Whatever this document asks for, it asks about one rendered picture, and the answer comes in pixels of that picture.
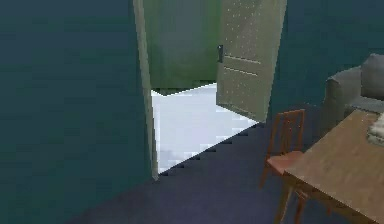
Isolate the brown wooden dining table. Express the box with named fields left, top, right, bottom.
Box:
left=273, top=109, right=384, bottom=224

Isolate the pale green room door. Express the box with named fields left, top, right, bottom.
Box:
left=215, top=0, right=288, bottom=123

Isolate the red-brown wooden chair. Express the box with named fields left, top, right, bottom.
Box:
left=259, top=108, right=307, bottom=190

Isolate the grey sofa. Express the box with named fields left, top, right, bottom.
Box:
left=319, top=53, right=384, bottom=138

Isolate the white folded cloth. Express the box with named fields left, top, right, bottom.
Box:
left=366, top=113, right=384, bottom=147

